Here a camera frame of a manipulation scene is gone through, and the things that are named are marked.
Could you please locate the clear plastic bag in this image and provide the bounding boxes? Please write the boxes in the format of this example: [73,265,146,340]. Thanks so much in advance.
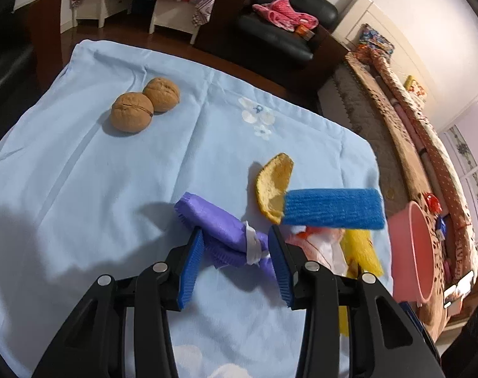
[288,226,348,276]

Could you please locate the purple cloth bundle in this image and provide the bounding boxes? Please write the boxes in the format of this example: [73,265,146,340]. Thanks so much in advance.
[174,192,276,281]

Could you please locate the blue foam net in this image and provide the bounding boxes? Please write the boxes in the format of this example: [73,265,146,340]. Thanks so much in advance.
[281,189,386,230]

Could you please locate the pink plastic trash bucket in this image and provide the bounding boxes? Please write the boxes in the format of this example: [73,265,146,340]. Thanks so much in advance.
[388,201,435,305]

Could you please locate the light blue table cloth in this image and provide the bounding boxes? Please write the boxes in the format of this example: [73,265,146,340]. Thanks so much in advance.
[0,40,379,377]

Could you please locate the red plastic wrapper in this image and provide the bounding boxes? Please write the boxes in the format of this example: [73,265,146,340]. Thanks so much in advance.
[423,192,442,215]

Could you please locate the blue tissue pack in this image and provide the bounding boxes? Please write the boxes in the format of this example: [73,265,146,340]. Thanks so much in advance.
[435,216,447,242]

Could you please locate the front walnut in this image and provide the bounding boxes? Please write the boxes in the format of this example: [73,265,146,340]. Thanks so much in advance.
[109,92,155,133]

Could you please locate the walnut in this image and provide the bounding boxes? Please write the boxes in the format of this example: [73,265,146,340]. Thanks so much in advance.
[109,92,155,133]
[143,77,180,113]

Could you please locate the rear walnut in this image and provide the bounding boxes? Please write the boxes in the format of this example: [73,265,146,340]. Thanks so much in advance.
[143,77,180,113]

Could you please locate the bed with brown blanket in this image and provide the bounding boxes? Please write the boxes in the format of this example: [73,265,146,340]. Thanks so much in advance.
[316,50,478,343]

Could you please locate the yellow red patterned pillow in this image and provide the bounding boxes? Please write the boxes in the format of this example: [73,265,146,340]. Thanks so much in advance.
[404,75,428,107]

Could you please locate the lilac wardrobe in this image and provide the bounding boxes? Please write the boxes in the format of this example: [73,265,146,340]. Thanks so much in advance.
[441,97,478,243]

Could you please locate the blue patterned pillow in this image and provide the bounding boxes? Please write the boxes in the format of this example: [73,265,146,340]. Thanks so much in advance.
[356,23,395,62]

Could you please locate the white bed headboard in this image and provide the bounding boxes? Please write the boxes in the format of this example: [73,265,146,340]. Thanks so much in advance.
[332,0,437,111]

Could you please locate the black leather armchair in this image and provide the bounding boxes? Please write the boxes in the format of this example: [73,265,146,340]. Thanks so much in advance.
[195,0,348,91]

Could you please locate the pink clothing on armchair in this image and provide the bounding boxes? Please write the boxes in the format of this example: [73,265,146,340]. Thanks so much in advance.
[253,0,319,32]

